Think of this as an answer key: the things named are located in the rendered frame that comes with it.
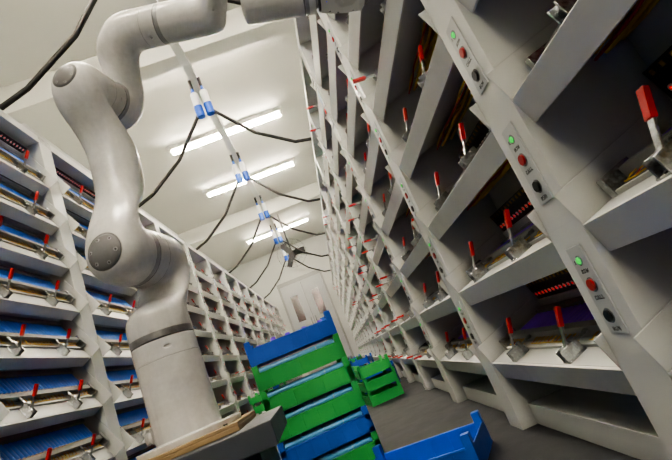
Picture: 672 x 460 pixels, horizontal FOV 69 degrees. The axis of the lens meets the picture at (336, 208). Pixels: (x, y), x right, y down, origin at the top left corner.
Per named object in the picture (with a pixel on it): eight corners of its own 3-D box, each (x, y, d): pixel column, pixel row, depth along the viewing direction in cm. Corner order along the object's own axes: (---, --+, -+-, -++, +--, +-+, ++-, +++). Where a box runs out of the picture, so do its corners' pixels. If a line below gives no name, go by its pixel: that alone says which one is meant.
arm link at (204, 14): (160, -26, 112) (287, -57, 106) (177, 46, 116) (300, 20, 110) (139, -35, 104) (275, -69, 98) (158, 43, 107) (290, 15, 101)
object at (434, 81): (457, 51, 80) (401, -2, 83) (409, 179, 138) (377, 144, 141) (543, -15, 84) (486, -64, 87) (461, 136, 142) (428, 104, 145)
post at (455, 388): (458, 403, 186) (296, 38, 234) (453, 401, 195) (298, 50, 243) (505, 382, 188) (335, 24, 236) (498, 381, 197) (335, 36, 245)
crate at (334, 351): (259, 392, 154) (250, 367, 156) (262, 391, 173) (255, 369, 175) (346, 355, 160) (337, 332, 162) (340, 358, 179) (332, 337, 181)
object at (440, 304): (461, 309, 137) (428, 271, 140) (426, 323, 195) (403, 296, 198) (512, 263, 140) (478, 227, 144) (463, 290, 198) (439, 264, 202)
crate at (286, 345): (250, 367, 156) (242, 343, 158) (255, 369, 175) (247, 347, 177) (337, 332, 162) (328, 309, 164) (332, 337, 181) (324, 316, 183)
